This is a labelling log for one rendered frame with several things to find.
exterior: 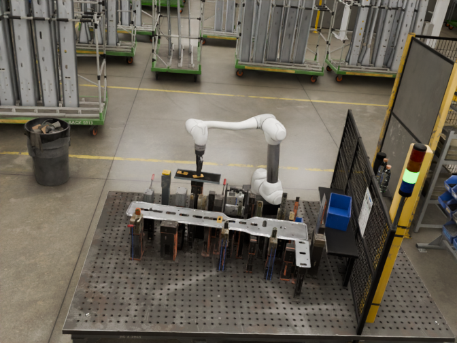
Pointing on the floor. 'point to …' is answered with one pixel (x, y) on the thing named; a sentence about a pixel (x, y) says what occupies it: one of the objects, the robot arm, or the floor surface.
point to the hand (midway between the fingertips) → (198, 171)
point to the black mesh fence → (358, 216)
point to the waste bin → (49, 149)
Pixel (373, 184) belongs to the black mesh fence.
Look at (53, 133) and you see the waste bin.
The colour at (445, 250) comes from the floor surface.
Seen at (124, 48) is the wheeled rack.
